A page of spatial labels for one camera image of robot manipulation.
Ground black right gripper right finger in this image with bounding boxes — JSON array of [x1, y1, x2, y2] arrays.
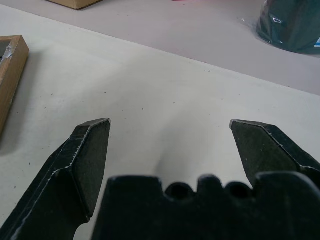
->
[[229, 119, 320, 189]]

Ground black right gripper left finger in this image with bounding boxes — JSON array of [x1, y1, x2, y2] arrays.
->
[[0, 117, 112, 240]]

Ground wooden tray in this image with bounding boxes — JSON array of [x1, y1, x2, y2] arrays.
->
[[0, 34, 30, 139]]

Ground dark green plastic-wrapped bundle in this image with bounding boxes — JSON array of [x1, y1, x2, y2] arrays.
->
[[254, 0, 320, 54]]

